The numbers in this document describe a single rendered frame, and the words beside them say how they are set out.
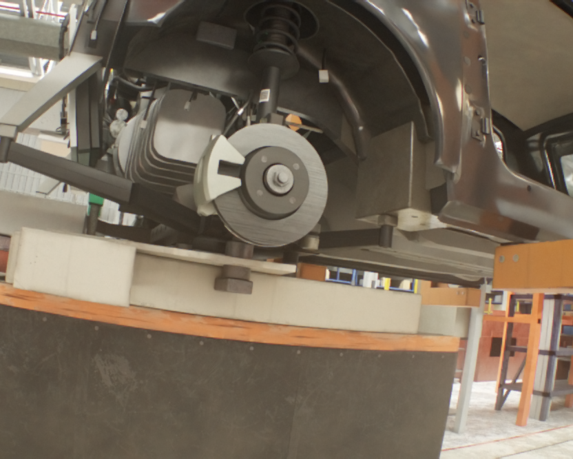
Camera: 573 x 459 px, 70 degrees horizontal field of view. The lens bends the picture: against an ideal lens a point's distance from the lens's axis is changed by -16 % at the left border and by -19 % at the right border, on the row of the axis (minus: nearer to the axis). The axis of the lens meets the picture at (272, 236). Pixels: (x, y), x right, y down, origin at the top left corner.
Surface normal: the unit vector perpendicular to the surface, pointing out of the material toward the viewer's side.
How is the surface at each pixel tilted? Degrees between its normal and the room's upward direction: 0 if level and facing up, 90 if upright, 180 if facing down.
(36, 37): 90
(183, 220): 90
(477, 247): 97
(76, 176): 90
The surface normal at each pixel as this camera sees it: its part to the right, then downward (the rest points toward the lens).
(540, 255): -0.92, -0.17
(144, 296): 0.38, -0.08
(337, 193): 0.20, 0.18
